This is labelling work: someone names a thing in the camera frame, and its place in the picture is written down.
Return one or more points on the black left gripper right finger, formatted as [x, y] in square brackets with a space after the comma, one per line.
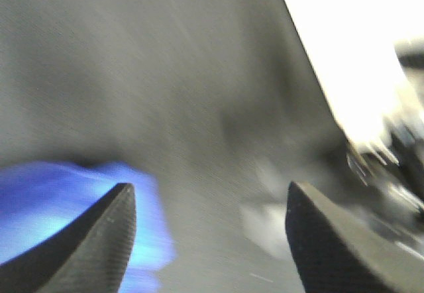
[334, 252]

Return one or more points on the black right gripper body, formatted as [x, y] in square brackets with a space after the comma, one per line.
[395, 170]

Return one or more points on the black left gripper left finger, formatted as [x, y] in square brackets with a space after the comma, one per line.
[91, 254]

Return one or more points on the blue microfiber towel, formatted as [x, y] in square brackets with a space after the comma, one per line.
[38, 199]

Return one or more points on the white plastic storage crate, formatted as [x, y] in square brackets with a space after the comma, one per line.
[354, 47]

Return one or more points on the black table cover mat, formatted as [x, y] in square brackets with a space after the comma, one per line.
[217, 100]

